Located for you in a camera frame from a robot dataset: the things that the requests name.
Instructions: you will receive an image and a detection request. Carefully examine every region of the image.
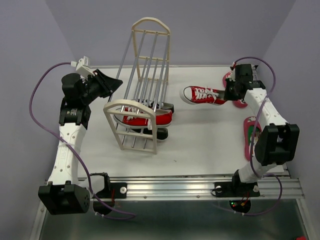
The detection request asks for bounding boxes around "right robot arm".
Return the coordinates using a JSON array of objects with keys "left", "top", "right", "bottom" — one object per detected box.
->
[{"left": 216, "top": 63, "right": 300, "bottom": 198}]

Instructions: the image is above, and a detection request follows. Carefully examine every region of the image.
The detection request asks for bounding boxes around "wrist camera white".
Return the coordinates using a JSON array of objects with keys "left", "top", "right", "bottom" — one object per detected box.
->
[
  {"left": 70, "top": 56, "right": 94, "bottom": 79},
  {"left": 230, "top": 60, "right": 238, "bottom": 71}
]

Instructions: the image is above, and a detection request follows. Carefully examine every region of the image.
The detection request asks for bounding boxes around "purple cable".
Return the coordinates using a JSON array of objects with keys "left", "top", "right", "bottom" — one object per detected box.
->
[
  {"left": 28, "top": 62, "right": 137, "bottom": 221},
  {"left": 213, "top": 56, "right": 284, "bottom": 216}
]

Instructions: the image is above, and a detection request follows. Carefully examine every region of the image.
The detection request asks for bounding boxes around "black sneaker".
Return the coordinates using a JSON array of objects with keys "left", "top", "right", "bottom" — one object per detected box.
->
[
  {"left": 132, "top": 98, "right": 175, "bottom": 114},
  {"left": 124, "top": 127, "right": 169, "bottom": 143}
]

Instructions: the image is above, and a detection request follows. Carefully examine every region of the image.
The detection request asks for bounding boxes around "aluminium mounting rail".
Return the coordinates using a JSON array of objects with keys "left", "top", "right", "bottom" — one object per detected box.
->
[{"left": 42, "top": 177, "right": 306, "bottom": 201}]

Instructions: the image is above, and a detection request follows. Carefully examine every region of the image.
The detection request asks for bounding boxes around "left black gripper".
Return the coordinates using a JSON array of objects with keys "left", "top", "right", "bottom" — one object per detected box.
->
[{"left": 83, "top": 69, "right": 124, "bottom": 103}]

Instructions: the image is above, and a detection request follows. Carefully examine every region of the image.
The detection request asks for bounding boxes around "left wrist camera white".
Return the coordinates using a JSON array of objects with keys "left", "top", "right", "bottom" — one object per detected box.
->
[{"left": 70, "top": 56, "right": 94, "bottom": 79}]

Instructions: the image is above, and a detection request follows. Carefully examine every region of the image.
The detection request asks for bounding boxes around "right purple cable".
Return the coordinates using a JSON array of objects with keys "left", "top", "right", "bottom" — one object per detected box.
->
[{"left": 213, "top": 56, "right": 284, "bottom": 216}]

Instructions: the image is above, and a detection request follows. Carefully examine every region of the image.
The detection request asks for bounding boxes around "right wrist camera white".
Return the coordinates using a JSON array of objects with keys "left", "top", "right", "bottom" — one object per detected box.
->
[{"left": 230, "top": 60, "right": 238, "bottom": 71}]

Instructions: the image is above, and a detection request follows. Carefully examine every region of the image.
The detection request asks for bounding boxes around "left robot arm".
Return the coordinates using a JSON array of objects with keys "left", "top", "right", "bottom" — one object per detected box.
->
[{"left": 38, "top": 69, "right": 123, "bottom": 215}]

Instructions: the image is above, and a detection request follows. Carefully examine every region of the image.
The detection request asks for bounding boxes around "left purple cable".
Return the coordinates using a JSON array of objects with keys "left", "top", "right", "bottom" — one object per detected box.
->
[{"left": 28, "top": 62, "right": 137, "bottom": 221}]

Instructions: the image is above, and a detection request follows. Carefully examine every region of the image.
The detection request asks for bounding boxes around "cream metal shoe shelf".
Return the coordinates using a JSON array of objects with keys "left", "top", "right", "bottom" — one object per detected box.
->
[{"left": 103, "top": 17, "right": 171, "bottom": 154}]

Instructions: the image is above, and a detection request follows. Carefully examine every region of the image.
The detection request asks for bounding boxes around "red sneaker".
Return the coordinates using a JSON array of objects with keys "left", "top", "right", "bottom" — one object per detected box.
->
[
  {"left": 113, "top": 109, "right": 173, "bottom": 130},
  {"left": 180, "top": 85, "right": 226, "bottom": 106}
]

